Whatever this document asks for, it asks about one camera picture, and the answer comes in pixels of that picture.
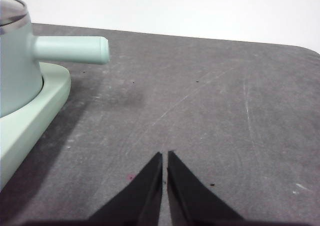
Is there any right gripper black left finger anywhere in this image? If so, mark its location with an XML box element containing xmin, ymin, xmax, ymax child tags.
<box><xmin>88</xmin><ymin>151</ymin><xmax>164</xmax><ymax>223</ymax></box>

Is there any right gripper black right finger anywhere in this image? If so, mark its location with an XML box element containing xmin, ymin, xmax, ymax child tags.
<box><xmin>166</xmin><ymin>150</ymin><xmax>245</xmax><ymax>223</ymax></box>

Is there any glass lid with green knob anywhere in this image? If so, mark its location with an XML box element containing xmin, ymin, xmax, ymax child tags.
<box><xmin>0</xmin><ymin>0</ymin><xmax>32</xmax><ymax>34</ymax></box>

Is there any pale green steamer pot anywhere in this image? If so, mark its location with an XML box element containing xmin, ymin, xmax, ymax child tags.
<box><xmin>0</xmin><ymin>16</ymin><xmax>110</xmax><ymax>119</ymax></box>

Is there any pale green appliance base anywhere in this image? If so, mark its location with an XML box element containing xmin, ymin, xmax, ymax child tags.
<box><xmin>0</xmin><ymin>62</ymin><xmax>72</xmax><ymax>191</ymax></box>

